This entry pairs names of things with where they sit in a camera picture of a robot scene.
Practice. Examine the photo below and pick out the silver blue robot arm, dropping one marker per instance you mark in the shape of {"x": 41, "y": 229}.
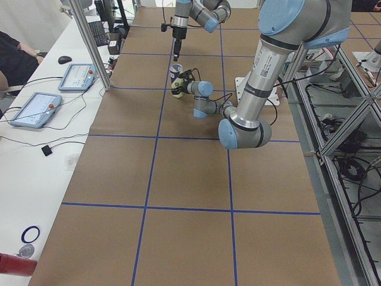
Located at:
{"x": 208, "y": 14}
{"x": 284, "y": 27}

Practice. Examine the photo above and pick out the black computer mouse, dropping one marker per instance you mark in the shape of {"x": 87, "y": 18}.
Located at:
{"x": 64, "y": 59}

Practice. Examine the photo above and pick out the person in black shirt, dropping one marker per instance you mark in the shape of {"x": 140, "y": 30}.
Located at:
{"x": 18, "y": 62}

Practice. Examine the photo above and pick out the black computer monitor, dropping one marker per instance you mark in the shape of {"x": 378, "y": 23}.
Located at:
{"x": 106, "y": 10}

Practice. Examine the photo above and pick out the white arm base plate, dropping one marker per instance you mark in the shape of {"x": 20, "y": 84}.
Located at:
{"x": 240, "y": 83}

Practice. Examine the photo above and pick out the white blue ball can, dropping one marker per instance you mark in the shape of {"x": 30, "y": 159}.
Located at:
{"x": 175, "y": 70}

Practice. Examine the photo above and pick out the black box with label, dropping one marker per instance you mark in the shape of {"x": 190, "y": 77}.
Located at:
{"x": 114, "y": 43}

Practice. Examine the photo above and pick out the blue tape roll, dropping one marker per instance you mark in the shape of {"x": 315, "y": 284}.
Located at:
{"x": 30, "y": 234}

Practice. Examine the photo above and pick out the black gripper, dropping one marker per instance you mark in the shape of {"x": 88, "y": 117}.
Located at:
{"x": 178, "y": 33}
{"x": 184, "y": 86}

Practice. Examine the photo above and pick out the small black square puck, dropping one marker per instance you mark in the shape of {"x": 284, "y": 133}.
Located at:
{"x": 47, "y": 150}

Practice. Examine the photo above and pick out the red cylinder bottle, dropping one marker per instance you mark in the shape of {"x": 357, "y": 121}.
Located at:
{"x": 14, "y": 265}

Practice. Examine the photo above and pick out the black keyboard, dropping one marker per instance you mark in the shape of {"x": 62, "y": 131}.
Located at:
{"x": 98, "y": 33}

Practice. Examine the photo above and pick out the near teach pendant tablet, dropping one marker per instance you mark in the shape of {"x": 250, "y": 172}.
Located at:
{"x": 37, "y": 111}

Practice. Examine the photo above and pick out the aluminium side rack frame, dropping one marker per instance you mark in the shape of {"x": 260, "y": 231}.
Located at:
{"x": 334, "y": 95}

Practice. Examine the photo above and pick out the aluminium frame post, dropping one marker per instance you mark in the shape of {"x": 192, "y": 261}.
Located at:
{"x": 90, "y": 44}

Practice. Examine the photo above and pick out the far teach pendant tablet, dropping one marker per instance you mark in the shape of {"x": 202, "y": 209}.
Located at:
{"x": 78, "y": 77}

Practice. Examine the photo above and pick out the teach pendant tablet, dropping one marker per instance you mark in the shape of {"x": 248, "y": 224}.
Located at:
{"x": 78, "y": 77}
{"x": 37, "y": 111}

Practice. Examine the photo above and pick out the silver round lid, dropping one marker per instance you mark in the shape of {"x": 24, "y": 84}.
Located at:
{"x": 26, "y": 251}

